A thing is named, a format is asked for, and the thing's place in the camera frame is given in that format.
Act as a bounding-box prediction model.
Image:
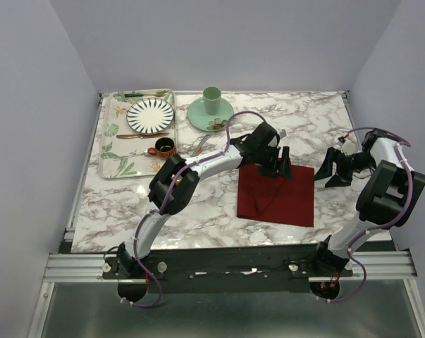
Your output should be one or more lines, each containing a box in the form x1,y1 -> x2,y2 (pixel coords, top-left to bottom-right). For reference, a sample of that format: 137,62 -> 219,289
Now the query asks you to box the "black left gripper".
253,144 -> 292,179

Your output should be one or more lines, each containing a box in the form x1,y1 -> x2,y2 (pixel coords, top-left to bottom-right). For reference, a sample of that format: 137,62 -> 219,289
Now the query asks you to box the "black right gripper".
312,146 -> 376,189

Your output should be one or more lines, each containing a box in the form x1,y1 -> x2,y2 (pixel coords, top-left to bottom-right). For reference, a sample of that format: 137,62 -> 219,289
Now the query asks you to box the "dark red cloth napkin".
237,165 -> 314,227

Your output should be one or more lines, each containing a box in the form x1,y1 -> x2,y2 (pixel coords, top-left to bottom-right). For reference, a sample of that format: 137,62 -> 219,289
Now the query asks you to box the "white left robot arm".
116,122 -> 292,278

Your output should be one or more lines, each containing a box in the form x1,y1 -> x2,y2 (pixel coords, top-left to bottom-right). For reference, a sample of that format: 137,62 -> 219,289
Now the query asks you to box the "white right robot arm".
310,127 -> 425,276

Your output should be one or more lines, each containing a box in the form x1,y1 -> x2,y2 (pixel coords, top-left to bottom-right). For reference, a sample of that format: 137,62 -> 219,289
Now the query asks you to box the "silver butter knife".
190,134 -> 211,157

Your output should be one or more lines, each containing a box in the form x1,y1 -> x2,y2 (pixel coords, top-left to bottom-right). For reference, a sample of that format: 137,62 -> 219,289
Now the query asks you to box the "green round saucer plate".
187,98 -> 234,132

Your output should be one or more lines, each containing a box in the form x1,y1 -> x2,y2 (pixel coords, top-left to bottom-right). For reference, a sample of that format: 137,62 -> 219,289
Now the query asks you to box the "green plastic cup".
202,86 -> 221,115

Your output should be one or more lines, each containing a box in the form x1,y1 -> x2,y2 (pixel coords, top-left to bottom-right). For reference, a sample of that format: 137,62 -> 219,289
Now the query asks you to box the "orange black coffee mug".
147,137 -> 176,158

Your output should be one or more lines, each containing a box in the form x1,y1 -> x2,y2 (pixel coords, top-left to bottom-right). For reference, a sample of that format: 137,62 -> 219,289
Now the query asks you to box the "striped white round plate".
126,98 -> 175,134

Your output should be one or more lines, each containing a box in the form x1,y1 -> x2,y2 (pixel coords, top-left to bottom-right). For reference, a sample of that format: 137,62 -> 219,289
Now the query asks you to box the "floral rectangular serving tray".
98,89 -> 178,180

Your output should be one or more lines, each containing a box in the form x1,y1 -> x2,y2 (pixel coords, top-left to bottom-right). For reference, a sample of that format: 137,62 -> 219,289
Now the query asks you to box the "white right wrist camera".
338,136 -> 358,156

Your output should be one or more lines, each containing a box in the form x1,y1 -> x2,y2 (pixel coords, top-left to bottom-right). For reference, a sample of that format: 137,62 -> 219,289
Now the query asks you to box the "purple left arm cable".
119,111 -> 269,308

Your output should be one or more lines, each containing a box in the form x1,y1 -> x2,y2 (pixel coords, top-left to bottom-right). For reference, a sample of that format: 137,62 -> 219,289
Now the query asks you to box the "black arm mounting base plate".
102,244 -> 352,294

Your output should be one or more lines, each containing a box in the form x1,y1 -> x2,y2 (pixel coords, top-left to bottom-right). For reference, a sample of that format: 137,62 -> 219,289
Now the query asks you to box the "aluminium frame rail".
43,251 -> 417,283

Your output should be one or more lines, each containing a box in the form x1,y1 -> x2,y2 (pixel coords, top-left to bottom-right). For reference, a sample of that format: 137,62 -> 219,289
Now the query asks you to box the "green handled gold fork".
124,90 -> 166,98

